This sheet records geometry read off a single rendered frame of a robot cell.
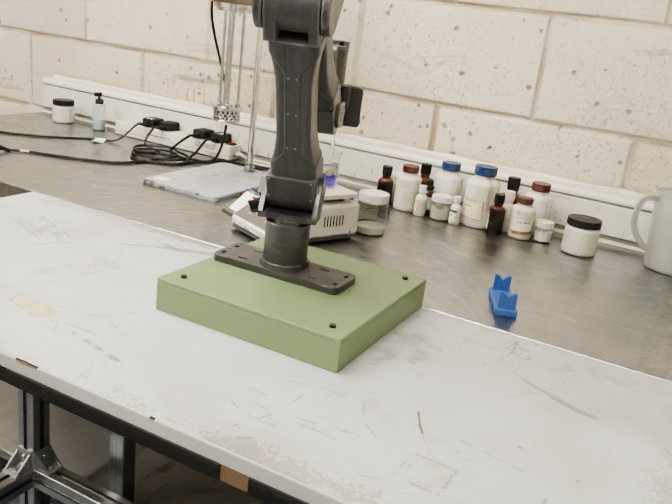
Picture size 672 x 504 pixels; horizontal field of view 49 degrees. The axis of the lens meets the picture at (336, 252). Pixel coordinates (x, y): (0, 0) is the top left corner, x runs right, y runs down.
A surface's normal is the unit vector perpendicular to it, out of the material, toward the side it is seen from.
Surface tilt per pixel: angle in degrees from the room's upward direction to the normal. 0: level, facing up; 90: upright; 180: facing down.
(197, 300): 90
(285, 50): 114
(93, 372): 0
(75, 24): 90
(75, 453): 1
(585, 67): 90
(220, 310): 90
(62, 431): 1
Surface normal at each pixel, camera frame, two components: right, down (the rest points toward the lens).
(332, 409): 0.12, -0.94
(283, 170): -0.19, 0.65
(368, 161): -0.47, 0.22
